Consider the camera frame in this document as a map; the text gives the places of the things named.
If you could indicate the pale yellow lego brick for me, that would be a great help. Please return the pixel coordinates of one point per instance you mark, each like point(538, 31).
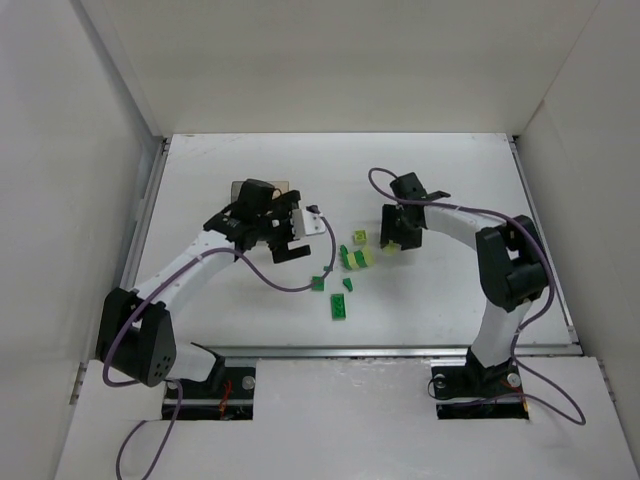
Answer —
point(391, 248)

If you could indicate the striped green lego stack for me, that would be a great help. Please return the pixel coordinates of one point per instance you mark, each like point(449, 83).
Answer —
point(357, 259)

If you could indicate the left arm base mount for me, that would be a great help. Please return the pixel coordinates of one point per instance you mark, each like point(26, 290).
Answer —
point(231, 399)

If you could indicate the orange transparent container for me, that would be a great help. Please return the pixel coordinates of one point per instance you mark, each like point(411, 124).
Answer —
point(282, 186)

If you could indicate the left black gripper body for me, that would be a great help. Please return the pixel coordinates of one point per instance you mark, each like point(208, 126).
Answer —
point(282, 235)

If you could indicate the metal table edge rail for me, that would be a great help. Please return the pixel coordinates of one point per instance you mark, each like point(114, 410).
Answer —
point(290, 352)

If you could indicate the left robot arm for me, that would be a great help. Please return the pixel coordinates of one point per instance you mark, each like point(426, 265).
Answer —
point(137, 335)

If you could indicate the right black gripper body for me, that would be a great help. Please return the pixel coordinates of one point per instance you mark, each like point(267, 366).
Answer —
point(396, 220)

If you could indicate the grey transparent container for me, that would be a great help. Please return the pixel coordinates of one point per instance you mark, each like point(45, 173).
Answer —
point(237, 192)

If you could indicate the green square lego brick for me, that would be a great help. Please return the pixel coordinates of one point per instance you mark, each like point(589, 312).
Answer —
point(317, 283)

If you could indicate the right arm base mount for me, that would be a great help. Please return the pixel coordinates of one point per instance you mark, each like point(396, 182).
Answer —
point(460, 397)

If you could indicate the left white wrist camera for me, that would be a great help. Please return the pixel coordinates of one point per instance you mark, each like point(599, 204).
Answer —
point(307, 222)

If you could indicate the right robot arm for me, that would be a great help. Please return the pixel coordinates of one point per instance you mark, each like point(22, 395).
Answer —
point(513, 273)

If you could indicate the long green lego brick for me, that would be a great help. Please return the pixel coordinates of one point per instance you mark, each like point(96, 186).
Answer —
point(338, 307)

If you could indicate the lime square lego brick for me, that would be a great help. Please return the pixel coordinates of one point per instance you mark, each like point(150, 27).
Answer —
point(360, 237)

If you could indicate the small green wedge lego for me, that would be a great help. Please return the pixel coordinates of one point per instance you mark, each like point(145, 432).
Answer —
point(348, 284)

